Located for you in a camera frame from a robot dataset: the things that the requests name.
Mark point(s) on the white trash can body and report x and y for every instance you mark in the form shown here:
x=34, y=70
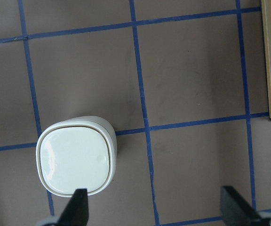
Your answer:
x=94, y=122

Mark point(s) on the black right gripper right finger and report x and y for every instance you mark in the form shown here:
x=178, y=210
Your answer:
x=236, y=211

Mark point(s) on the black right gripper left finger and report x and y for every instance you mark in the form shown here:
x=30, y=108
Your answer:
x=76, y=212

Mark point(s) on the white trash can lid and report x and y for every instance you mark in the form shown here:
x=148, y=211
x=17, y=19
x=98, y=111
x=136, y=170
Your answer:
x=73, y=158

